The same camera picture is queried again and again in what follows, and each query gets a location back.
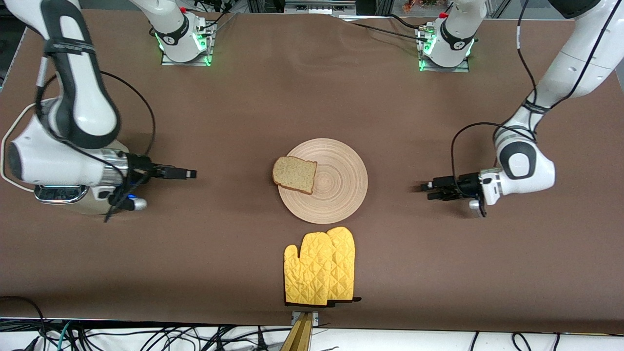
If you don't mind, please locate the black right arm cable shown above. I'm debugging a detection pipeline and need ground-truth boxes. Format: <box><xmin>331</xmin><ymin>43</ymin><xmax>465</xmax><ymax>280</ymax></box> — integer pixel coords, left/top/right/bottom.
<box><xmin>34</xmin><ymin>39</ymin><xmax>156</xmax><ymax>223</ymax></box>

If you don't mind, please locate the white toaster power cord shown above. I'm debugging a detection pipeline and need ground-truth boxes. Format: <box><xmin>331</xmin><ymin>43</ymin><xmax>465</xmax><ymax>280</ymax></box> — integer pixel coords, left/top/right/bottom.
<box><xmin>0</xmin><ymin>105</ymin><xmax>37</xmax><ymax>192</ymax></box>

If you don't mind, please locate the brown table cover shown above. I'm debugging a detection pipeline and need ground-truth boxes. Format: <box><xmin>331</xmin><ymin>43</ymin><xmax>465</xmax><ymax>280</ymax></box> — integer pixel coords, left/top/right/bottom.
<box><xmin>0</xmin><ymin>7</ymin><xmax>624</xmax><ymax>337</ymax></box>

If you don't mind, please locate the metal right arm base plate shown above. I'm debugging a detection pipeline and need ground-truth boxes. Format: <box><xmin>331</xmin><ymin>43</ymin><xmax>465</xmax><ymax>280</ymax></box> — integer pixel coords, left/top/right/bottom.
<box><xmin>161</xmin><ymin>22</ymin><xmax>215</xmax><ymax>67</ymax></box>

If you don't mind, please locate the brown bread slice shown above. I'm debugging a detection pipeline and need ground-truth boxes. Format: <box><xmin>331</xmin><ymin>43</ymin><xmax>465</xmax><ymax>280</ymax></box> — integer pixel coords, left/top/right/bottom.
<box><xmin>272</xmin><ymin>156</ymin><xmax>318</xmax><ymax>195</ymax></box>

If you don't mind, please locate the beige chrome two-slot toaster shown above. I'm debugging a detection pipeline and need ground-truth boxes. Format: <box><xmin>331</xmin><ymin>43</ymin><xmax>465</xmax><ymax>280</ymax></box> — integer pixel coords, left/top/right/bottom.
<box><xmin>33</xmin><ymin>139</ymin><xmax>130</xmax><ymax>215</ymax></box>

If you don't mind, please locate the round wooden plate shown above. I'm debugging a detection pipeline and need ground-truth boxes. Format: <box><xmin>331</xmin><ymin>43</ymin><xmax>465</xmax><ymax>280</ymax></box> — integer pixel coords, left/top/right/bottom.
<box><xmin>278</xmin><ymin>138</ymin><xmax>369</xmax><ymax>225</ymax></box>

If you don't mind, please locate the black floor cable tangle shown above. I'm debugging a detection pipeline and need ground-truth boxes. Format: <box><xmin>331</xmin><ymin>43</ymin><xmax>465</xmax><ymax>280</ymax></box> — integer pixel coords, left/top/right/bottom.
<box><xmin>0</xmin><ymin>295</ymin><xmax>293</xmax><ymax>351</ymax></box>

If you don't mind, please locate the yellow camera mount beam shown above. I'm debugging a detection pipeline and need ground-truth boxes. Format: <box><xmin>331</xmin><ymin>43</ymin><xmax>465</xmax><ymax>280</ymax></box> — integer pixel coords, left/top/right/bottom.
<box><xmin>280</xmin><ymin>312</ymin><xmax>312</xmax><ymax>351</ymax></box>

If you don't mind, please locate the black cable on table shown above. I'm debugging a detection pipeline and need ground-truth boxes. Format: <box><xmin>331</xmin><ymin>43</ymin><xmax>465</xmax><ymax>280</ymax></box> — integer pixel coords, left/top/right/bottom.
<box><xmin>336</xmin><ymin>14</ymin><xmax>429</xmax><ymax>42</ymax></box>

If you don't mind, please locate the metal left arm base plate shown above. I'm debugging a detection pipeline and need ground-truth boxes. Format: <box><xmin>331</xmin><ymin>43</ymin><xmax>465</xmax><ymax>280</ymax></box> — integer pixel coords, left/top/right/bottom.
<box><xmin>418</xmin><ymin>24</ymin><xmax>471</xmax><ymax>73</ymax></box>

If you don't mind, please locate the yellow quilted oven mitt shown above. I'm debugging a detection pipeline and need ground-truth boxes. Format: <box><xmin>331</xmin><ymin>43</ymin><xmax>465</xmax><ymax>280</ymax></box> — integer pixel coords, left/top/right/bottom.
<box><xmin>284</xmin><ymin>232</ymin><xmax>337</xmax><ymax>307</ymax></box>
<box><xmin>326</xmin><ymin>226</ymin><xmax>362</xmax><ymax>305</ymax></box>

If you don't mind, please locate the grey equipment box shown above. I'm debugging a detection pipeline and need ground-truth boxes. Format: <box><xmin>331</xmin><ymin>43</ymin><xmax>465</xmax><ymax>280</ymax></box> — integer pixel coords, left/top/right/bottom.
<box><xmin>284</xmin><ymin>0</ymin><xmax>359</xmax><ymax>15</ymax></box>

